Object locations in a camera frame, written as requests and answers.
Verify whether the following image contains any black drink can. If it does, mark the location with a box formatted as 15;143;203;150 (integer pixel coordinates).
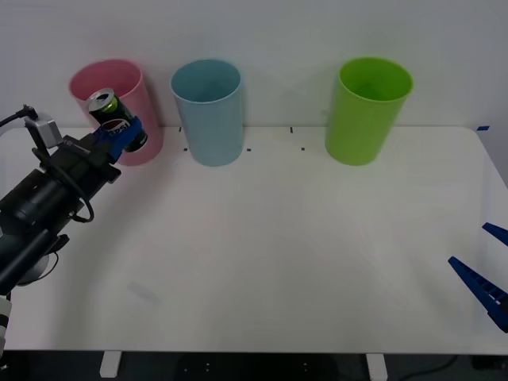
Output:
86;88;148;154

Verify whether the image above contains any pink plastic bin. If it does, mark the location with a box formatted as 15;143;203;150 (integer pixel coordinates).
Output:
68;58;165;167

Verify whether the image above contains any pale blue plastic bin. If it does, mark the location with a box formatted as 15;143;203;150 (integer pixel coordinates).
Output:
170;59;246;167

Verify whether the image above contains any green plastic bin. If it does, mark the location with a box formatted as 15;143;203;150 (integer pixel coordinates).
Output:
324;56;414;167

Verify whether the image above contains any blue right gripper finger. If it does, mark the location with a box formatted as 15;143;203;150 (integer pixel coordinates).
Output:
448;256;508;333
482;222;508;245

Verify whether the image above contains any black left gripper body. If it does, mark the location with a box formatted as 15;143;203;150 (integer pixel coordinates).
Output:
46;133;121;198

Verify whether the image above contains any white table leg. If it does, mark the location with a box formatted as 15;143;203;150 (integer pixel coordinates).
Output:
364;352;388;381
98;351;121;379

